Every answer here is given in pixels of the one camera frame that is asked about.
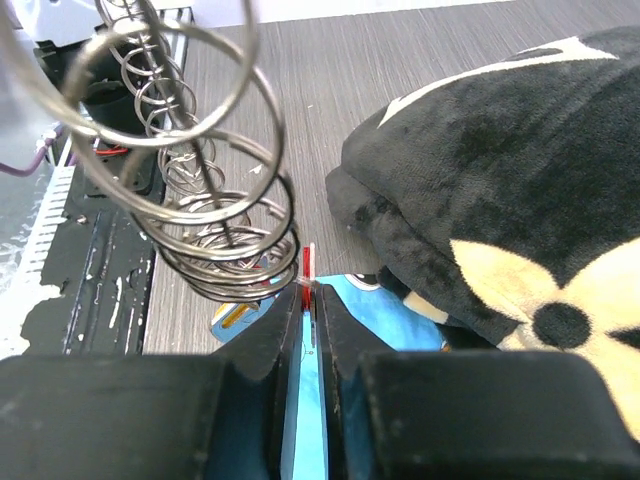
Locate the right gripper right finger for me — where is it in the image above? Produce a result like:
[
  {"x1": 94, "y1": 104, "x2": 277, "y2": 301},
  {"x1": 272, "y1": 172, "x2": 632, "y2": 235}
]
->
[{"x1": 315, "y1": 285, "x2": 639, "y2": 479}]

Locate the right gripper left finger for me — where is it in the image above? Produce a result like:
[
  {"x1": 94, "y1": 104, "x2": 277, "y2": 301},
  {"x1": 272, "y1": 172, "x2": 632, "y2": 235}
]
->
[{"x1": 1, "y1": 286, "x2": 302, "y2": 479}]

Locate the large metal keyring with rings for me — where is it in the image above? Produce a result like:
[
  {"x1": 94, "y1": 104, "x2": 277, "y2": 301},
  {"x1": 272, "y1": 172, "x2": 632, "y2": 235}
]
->
[{"x1": 1, "y1": 1, "x2": 300, "y2": 303}]

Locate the red key tag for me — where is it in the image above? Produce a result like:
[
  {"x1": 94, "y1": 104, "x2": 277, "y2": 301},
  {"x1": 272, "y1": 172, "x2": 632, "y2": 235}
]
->
[{"x1": 301, "y1": 242, "x2": 316, "y2": 313}]

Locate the blue cartoon print cloth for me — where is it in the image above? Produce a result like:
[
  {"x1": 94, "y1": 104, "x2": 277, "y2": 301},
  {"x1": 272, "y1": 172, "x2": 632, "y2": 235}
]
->
[{"x1": 211, "y1": 274, "x2": 448, "y2": 480}]

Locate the black floral plush pillow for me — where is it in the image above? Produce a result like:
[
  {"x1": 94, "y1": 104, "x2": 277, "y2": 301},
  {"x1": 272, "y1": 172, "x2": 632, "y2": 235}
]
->
[{"x1": 325, "y1": 25, "x2": 639, "y2": 433}]

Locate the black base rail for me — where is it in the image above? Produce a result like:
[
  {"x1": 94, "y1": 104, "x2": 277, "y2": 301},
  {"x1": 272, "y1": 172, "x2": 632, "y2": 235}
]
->
[{"x1": 19, "y1": 24, "x2": 191, "y2": 356}]

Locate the white slotted cable duct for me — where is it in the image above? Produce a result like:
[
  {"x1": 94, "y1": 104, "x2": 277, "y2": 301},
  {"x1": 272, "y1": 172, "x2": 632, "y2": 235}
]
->
[{"x1": 0, "y1": 137, "x2": 76, "y2": 346}]

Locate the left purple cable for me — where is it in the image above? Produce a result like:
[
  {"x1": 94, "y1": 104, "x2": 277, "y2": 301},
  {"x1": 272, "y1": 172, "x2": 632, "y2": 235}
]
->
[{"x1": 0, "y1": 124, "x2": 79, "y2": 179}]

